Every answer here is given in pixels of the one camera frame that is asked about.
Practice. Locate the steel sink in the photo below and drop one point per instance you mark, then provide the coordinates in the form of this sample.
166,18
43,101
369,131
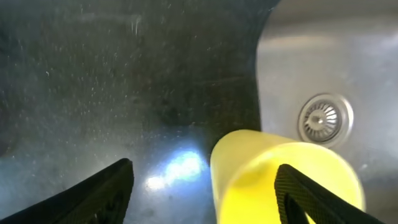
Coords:
311,62

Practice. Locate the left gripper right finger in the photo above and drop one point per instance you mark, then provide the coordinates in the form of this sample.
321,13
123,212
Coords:
304,199

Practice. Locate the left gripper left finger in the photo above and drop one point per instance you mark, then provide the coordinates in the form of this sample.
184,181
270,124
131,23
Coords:
99,196

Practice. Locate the yellow cup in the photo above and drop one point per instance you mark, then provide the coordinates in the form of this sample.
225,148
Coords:
245,186

